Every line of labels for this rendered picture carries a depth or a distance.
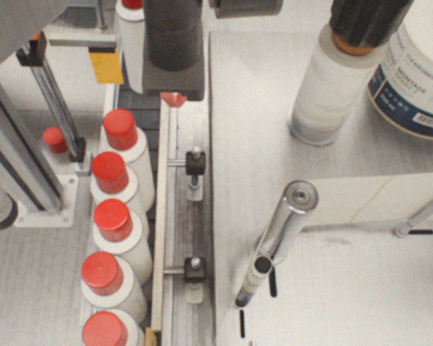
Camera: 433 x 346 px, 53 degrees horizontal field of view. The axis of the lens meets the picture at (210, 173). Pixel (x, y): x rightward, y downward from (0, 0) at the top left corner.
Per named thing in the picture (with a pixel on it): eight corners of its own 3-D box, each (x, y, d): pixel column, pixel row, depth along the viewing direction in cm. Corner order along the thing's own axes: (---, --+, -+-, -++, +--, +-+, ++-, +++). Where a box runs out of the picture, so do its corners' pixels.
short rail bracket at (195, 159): (203, 193, 69) (206, 157, 59) (185, 193, 69) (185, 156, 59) (203, 175, 71) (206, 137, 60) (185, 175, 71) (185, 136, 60)
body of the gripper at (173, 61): (202, 29, 51) (206, -25, 44) (203, 100, 46) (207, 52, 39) (146, 28, 50) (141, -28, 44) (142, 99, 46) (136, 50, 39)
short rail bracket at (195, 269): (204, 293, 62) (208, 273, 52) (161, 293, 62) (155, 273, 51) (204, 271, 64) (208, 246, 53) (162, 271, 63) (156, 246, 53)
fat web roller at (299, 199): (287, 265, 60) (327, 216, 43) (255, 266, 59) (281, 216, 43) (284, 234, 62) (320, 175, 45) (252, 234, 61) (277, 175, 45)
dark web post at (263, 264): (247, 308, 57) (273, 272, 40) (234, 308, 57) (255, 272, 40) (247, 294, 58) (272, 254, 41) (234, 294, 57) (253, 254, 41)
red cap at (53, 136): (73, 141, 73) (68, 131, 70) (60, 157, 71) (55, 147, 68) (57, 133, 73) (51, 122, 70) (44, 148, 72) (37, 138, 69)
